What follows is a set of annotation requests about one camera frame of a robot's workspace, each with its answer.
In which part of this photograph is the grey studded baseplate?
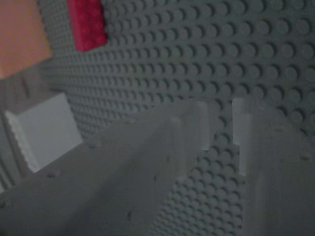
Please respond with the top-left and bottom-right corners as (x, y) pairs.
(36, 0), (315, 236)

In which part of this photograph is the red Lego brick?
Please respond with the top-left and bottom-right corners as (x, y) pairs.
(66, 0), (108, 53)

